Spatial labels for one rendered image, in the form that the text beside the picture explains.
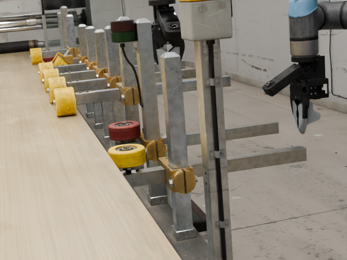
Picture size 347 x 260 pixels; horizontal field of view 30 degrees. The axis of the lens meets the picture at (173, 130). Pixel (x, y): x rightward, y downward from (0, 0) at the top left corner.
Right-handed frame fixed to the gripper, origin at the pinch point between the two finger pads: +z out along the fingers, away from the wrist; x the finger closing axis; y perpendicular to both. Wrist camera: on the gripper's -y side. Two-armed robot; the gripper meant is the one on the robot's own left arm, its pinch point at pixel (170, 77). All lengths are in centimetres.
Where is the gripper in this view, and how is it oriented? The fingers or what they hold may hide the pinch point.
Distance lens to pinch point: 170.4
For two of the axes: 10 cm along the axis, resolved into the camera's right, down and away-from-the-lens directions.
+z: 0.8, 9.7, 2.2
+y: -2.4, -2.0, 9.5
